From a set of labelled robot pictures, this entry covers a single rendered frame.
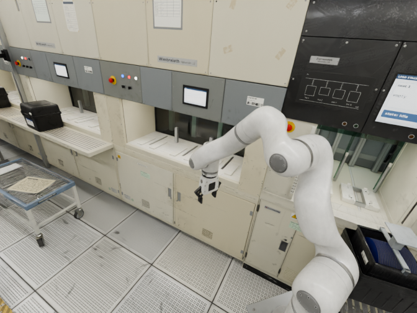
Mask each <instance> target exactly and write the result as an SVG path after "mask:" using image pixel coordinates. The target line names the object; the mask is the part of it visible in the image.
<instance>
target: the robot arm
mask: <svg viewBox="0 0 417 313"><path fill-rule="evenodd" d="M287 125H288V123H287V119H286V117H285V115H283V113H281V111H279V110H277V109H276V108H274V107H271V106H262V107H259V108H257V109H256V110H254V111H253V112H252V113H250V114H249V115H248V116H246V117H245V118H244V119H243V120H242V121H241V122H239V123H238V124H237V125H235V126H234V127H233V128H232V129H231V130H230V131H228V132H227V133H226V134H225V135H224V136H222V137H220V138H218V139H216V140H213V141H211V142H205V143H204V145H203V146H202V147H200V148H199V149H197V150H196V151H195V152H194V153H193V154H192V155H191V157H190V158H189V166H190V167H191V168H192V169H193V170H201V173H202V174H201V176H200V181H199V187H198V188H197V189H196V190H195V191H194V193H195V195H196V196H198V201H199V202H200V203H201V204H202V200H203V197H202V196H203V195H206V194H209V193H212V196H213V197H216V195H217V191H218V188H219V187H220V185H221V182H220V181H219V178H218V168H219V162H220V160H221V159H222V158H226V157H228V156H230V155H233V154H235V153H237V152H238V151H240V150H242V149H244V148H245V147H247V146H248V145H250V144H252V143H253V142H255V141H256V140H258V139H260V138H261V139H262V144H263V150H264V159H265V161H266V164H267V165H268V167H269V168H270V169H271V170H272V171H273V172H274V173H276V174H277V175H279V176H283V177H293V176H297V175H298V179H297V185H296V188H295V192H294V208H295V213H296V216H297V221H298V224H299V227H300V230H301V232H302V233H303V236H304V237H305V238H306V239H307V240H308V241H310V242H311V243H313V244H314V246H315V257H314V258H313V259H312V260H311V261H310V262H309V263H308V264H307V265H306V266H305V267H304V269H303V270H302V271H301V272H299V274H298V275H297V277H296V278H295V279H294V281H293V283H292V293H293V295H292V297H291V299H290V301H289V303H288V305H283V306H279V307H277V308H276V309H275V310H274V311H273V313H338V312H339V311H340V309H341V308H342V306H343V305H344V303H345V302H346V300H347V298H348V297H349V295H350V294H351V292H352V290H353V289H354V287H355V285H356V284H357V282H358V279H359V267H358V265H357V261H356V259H355V257H354V255H353V254H352V252H351V250H350V249H349V247H348V246H347V245H346V243H345V242H344V240H343V239H342V237H341V236H340V234H339V232H338V229H337V226H336V222H335V219H334V214H333V208H332V205H331V177H332V173H333V151H332V148H331V145H330V143H329V142H328V141H327V139H325V138H324V137H322V136H321V135H317V134H306V135H302V136H299V137H295V138H290V137H289V136H288V135H287ZM200 193H202V194H201V195H200Z"/></svg>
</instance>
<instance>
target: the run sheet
mask: <svg viewBox="0 0 417 313"><path fill-rule="evenodd" d="M55 181H57V179H48V178H41V177H36V176H27V177H26V178H24V179H22V180H20V181H19V182H17V183H16V184H13V185H12V186H11V187H9V188H7V189H6V191H15V192H20V193H28V194H37V193H39V192H41V191H43V190H44V189H46V188H48V187H49V186H50V185H51V184H53V183H54V182H55Z"/></svg>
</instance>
